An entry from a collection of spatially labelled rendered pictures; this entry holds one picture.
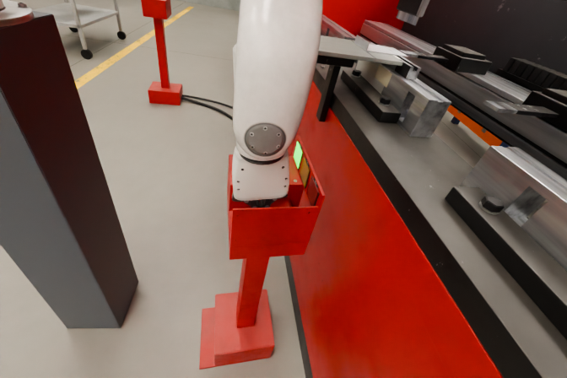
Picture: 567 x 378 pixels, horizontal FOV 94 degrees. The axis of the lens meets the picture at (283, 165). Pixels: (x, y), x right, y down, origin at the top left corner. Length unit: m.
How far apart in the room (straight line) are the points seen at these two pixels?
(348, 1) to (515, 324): 1.54
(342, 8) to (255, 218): 1.40
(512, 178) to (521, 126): 0.34
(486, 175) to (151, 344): 1.14
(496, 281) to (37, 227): 0.89
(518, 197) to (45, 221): 0.92
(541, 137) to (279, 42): 0.68
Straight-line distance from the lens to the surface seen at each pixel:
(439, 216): 0.49
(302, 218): 0.51
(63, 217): 0.79
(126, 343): 1.26
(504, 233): 0.49
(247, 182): 0.45
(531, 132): 0.84
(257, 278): 0.81
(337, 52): 0.71
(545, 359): 0.43
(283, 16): 0.28
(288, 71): 0.27
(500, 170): 0.54
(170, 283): 1.32
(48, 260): 0.96
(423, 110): 0.68
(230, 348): 1.08
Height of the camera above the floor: 1.15
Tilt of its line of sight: 37 degrees down
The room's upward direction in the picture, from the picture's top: 12 degrees clockwise
